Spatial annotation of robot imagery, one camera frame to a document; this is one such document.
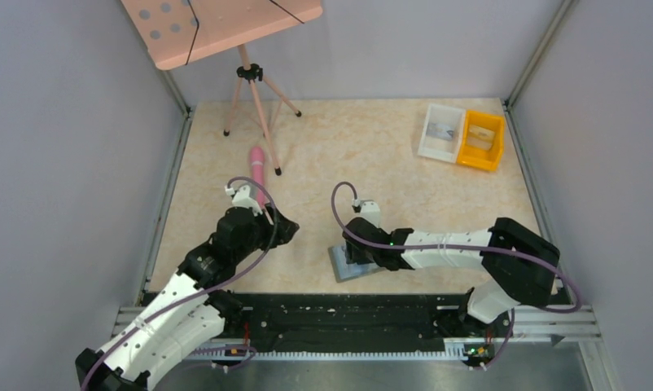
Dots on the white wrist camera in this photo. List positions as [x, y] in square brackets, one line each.
[368, 210]
[246, 196]

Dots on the card in yellow bin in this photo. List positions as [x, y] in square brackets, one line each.
[480, 137]

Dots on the aluminium frame rail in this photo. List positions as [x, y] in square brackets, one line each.
[527, 325]

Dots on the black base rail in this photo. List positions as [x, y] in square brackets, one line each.
[351, 323]

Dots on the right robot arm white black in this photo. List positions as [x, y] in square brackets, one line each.
[519, 262]

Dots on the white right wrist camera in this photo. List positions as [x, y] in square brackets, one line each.
[368, 210]

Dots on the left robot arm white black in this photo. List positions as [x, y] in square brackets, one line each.
[191, 309]

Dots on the white plastic bin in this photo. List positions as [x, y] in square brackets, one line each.
[434, 148]

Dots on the pink music stand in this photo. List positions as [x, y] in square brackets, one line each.
[177, 33]

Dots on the pink cylindrical bottle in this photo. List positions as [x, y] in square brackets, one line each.
[257, 162]

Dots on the card in white bin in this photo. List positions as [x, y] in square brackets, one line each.
[441, 131]

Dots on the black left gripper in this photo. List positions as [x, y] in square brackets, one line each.
[287, 230]

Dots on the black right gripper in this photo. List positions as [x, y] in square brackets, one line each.
[354, 255]

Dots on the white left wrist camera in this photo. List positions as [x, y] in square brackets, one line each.
[246, 196]

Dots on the grey-green leather card holder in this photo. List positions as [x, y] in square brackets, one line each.
[345, 270]

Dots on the yellow plastic bin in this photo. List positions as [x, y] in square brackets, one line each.
[475, 157]

